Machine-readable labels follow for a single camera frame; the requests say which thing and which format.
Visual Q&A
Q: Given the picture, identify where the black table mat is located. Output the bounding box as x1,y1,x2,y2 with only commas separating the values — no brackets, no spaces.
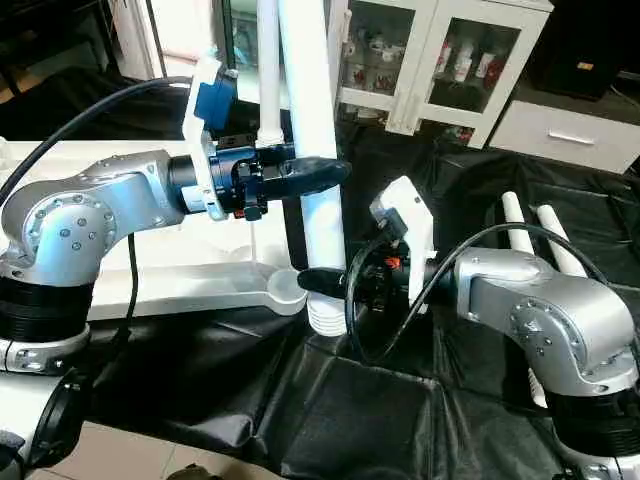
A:
0,65,640,480

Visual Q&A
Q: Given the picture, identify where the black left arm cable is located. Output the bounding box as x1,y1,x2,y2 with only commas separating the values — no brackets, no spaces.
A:
0,75,196,361

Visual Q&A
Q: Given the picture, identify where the white plastic table top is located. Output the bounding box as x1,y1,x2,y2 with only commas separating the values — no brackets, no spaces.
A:
0,138,310,323

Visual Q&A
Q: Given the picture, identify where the white drawer unit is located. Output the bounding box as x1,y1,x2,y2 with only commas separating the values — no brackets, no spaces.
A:
488,98,640,176

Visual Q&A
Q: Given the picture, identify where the white plastic table leg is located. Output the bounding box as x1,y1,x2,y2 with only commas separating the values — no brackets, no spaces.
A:
256,0,287,153
276,0,350,337
536,204,592,279
499,191,551,409

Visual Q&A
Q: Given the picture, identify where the white glass door cabinet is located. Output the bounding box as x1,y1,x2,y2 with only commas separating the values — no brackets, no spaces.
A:
327,0,554,149

